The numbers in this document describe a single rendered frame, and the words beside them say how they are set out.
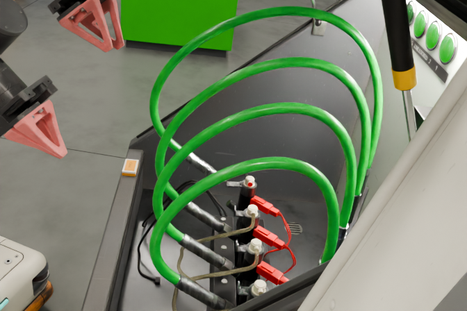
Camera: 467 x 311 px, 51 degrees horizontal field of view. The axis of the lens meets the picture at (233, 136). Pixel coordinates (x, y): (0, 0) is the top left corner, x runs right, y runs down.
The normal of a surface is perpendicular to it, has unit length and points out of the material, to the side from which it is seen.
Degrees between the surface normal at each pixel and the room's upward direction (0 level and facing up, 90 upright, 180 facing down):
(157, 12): 90
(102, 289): 0
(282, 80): 90
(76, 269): 0
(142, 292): 0
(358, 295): 76
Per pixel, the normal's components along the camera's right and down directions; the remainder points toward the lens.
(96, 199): 0.13, -0.85
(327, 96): 0.03, 0.51
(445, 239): -0.93, -0.30
